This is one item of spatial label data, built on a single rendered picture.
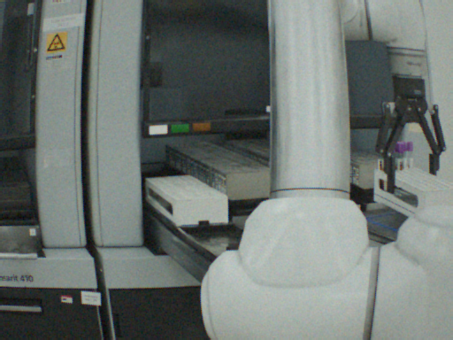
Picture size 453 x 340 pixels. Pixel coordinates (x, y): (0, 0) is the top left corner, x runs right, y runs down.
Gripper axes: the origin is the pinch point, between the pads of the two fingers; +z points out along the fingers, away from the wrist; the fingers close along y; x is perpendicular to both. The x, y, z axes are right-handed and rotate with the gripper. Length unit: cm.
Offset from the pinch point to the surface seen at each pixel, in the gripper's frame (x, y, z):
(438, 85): 157, 83, -10
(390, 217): 8.1, -2.0, 8.6
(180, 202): 19.6, -41.3, 4.6
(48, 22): 37, -69, -34
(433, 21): 157, 84, -37
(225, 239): 11.2, -35.1, 10.4
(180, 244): 10.5, -43.5, 10.8
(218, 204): 20.0, -34.1, 5.5
